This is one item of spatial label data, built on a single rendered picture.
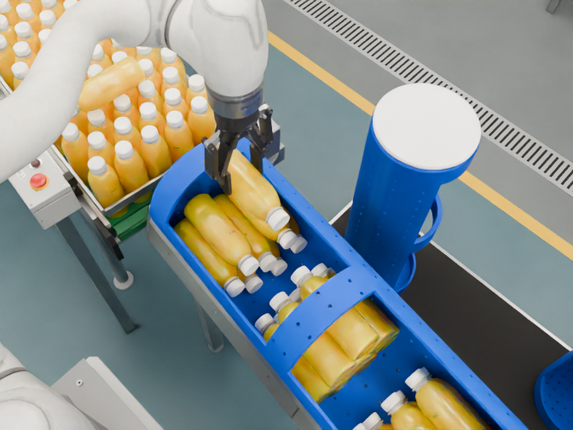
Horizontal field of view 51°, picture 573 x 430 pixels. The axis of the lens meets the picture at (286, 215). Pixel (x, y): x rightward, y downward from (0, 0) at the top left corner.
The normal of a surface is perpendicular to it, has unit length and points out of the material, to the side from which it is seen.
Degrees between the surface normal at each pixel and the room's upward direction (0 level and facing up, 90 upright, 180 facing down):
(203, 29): 75
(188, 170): 19
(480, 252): 0
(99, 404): 0
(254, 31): 80
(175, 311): 0
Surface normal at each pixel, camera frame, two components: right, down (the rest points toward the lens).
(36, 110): 0.73, -0.42
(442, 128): 0.02, -0.49
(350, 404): 0.27, -0.64
